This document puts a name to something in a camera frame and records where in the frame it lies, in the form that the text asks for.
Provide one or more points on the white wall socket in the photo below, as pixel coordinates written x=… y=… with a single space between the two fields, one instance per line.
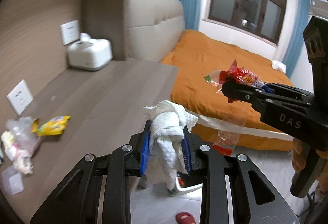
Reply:
x=20 y=97
x=70 y=32

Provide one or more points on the orange bed cover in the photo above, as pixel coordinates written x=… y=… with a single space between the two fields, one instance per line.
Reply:
x=204 y=65

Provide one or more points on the white paper towel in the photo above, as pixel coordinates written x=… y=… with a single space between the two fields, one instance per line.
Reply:
x=168 y=120

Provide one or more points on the white wall socket far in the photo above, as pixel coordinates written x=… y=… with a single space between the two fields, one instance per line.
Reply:
x=70 y=32

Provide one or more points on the white tissue box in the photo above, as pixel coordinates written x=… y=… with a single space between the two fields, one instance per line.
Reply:
x=89 y=53

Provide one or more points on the clear plastic bag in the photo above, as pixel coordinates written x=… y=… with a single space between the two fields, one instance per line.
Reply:
x=22 y=130

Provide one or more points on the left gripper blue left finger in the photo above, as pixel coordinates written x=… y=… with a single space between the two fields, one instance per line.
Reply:
x=145 y=149

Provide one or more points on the white wall socket near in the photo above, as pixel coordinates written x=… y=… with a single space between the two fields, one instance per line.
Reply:
x=20 y=97

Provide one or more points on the pink white wrapper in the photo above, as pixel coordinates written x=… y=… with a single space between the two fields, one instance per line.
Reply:
x=20 y=148

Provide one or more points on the yellow snack bag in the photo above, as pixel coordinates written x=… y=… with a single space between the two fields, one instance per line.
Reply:
x=56 y=126

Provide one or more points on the dark framed window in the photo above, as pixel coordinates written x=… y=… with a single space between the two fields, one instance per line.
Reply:
x=264 y=18

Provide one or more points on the small clear plastic box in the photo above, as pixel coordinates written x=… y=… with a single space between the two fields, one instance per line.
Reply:
x=12 y=181

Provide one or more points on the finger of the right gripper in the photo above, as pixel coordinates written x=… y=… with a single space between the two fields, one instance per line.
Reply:
x=264 y=86
x=238 y=92

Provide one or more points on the right hand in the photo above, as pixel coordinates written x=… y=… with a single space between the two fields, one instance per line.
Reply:
x=299 y=163

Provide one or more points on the red candy wrapper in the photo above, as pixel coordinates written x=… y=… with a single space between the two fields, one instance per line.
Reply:
x=233 y=74

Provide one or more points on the red slipper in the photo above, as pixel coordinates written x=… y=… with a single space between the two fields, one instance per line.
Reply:
x=185 y=218

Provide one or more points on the white air conditioner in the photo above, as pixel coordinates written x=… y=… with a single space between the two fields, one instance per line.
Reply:
x=319 y=8

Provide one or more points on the white trash bin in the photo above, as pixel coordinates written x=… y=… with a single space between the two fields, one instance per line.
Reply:
x=185 y=184

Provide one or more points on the beige padded headboard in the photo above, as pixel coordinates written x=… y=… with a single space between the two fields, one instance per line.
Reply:
x=154 y=27

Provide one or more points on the white cloth on bed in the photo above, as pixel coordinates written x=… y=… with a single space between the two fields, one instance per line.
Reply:
x=279 y=66

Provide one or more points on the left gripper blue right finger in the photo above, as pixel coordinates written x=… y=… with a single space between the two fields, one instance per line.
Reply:
x=186 y=152

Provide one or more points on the blue curtain right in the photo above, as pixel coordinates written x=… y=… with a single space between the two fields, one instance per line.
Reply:
x=294 y=48

